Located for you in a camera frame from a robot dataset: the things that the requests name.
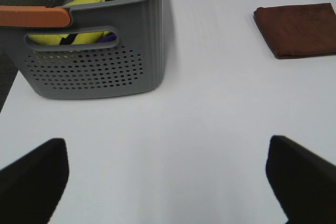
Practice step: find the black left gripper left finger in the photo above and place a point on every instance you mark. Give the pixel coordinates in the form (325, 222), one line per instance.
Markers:
(32, 186)

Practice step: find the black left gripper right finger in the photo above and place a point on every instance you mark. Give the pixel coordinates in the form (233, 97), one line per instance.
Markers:
(303, 182)

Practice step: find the brown towel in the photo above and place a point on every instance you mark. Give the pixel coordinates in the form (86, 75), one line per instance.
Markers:
(298, 31)

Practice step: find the grey perforated plastic basket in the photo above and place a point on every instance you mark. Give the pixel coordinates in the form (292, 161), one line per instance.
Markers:
(133, 63)

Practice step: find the orange basket handle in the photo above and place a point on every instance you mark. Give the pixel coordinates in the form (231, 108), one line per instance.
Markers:
(34, 16)

